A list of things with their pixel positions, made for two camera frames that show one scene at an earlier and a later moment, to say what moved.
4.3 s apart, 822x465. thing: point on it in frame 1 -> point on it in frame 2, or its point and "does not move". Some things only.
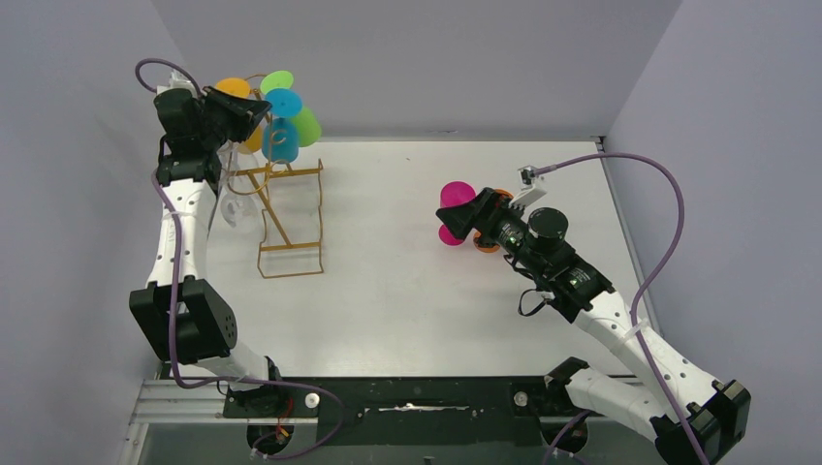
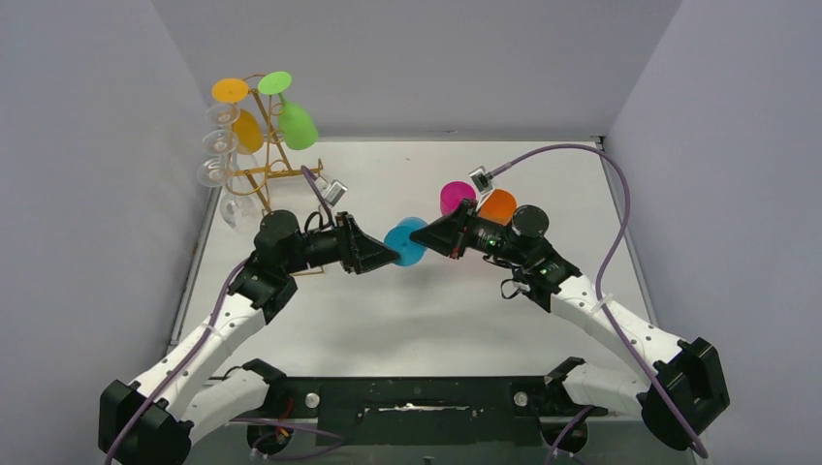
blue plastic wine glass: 280,137 -> 397,239
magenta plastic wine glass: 454,193 does not move
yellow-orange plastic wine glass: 240,87 does not move
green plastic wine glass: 309,128 does not move
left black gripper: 227,116 -> 347,242
